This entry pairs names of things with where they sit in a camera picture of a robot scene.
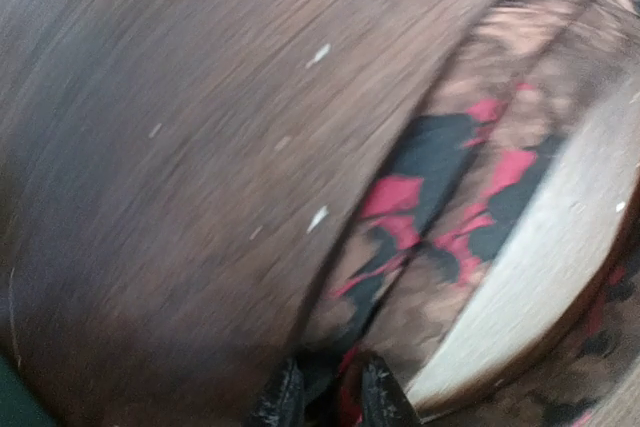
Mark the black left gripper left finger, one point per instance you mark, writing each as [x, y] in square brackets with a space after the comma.
[281, 403]

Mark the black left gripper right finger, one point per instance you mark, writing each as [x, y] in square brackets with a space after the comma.
[383, 401]

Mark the dark red patterned tie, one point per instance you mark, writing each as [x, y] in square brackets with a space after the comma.
[494, 263]

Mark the green compartment tray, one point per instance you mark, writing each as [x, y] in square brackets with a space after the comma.
[18, 407]

